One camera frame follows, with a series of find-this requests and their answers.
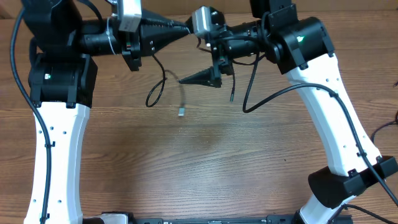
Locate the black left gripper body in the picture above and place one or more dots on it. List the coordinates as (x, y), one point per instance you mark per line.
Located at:
(130, 49)

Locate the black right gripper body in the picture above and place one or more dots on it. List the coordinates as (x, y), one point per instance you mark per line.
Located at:
(225, 60)

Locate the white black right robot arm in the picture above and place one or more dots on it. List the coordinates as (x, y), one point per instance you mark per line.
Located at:
(304, 53)

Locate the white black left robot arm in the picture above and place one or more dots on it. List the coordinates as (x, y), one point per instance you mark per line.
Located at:
(61, 85)

